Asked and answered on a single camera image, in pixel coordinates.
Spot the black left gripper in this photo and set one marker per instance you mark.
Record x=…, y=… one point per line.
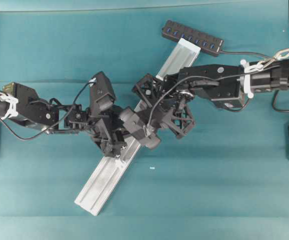
x=104, y=128

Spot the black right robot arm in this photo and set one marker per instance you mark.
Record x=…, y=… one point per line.
x=228, y=87

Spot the long aluminium rail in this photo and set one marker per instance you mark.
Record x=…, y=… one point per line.
x=109, y=170

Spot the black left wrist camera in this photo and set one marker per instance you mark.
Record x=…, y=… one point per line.
x=101, y=94

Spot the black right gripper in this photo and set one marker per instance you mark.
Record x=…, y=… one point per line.
x=166, y=105

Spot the black multiport USB hub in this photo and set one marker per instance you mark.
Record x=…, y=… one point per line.
x=209, y=44

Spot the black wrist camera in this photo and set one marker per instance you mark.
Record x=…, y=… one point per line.
x=101, y=94
x=133, y=123

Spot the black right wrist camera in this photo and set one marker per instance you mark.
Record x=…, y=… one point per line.
x=133, y=123

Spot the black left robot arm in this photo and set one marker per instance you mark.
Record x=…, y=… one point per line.
x=23, y=106

